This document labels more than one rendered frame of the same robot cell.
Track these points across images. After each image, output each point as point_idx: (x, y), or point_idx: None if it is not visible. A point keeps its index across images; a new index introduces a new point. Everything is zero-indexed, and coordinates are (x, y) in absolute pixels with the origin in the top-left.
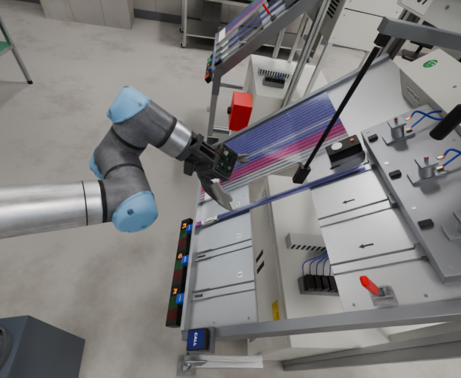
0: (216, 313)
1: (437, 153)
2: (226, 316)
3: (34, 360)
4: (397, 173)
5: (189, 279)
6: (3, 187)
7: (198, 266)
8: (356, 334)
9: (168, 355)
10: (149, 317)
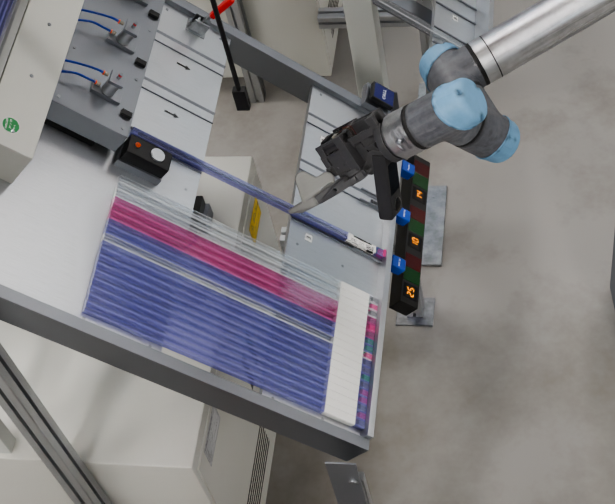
0: None
1: (95, 49)
2: (346, 113)
3: None
4: (140, 58)
5: None
6: (540, 19)
7: None
8: None
9: (453, 326)
10: (502, 385)
